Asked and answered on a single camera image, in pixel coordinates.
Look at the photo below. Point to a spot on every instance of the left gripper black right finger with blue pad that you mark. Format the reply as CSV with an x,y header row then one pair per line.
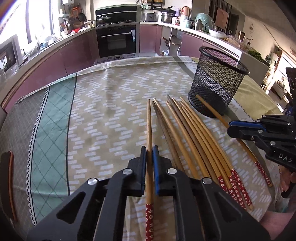
x,y
202,210

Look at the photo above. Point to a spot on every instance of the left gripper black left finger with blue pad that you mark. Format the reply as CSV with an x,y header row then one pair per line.
x,y
96,210

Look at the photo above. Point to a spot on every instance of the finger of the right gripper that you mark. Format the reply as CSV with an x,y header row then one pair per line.
x,y
237,125
247,133

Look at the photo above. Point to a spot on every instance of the pink sleeved forearm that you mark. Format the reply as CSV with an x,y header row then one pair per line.
x,y
275,222

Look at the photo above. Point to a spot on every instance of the pink kitchen cabinets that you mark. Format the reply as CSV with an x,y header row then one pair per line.
x,y
80,51

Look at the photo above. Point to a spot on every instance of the person's right hand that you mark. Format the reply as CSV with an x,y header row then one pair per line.
x,y
287,181

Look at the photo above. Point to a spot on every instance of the dark worn wooden chopstick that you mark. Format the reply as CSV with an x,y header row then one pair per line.
x,y
175,156

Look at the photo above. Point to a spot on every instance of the black mesh pen cup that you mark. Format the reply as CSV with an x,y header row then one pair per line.
x,y
217,78

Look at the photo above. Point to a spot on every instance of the patterned beige green tablecloth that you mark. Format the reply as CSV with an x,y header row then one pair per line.
x,y
91,123

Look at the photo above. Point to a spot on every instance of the wooden chair back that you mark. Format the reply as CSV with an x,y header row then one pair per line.
x,y
7,196

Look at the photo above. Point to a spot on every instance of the white bowl on counter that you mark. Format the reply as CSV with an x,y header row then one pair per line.
x,y
217,34

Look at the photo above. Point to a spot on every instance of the teal fan cover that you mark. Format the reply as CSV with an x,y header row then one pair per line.
x,y
207,22

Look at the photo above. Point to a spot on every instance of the steel cooking pot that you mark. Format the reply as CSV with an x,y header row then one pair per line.
x,y
167,15

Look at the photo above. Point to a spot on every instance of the black built-in oven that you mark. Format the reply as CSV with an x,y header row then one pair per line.
x,y
116,41

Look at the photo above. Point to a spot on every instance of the black range hood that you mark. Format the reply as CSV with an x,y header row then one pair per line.
x,y
119,13

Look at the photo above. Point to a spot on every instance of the microwave on counter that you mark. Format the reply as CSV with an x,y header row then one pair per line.
x,y
11,56

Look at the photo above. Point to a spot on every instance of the black wok with lid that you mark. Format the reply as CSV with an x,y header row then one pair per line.
x,y
104,20

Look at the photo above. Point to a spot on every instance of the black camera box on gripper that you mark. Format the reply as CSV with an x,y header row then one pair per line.
x,y
291,76

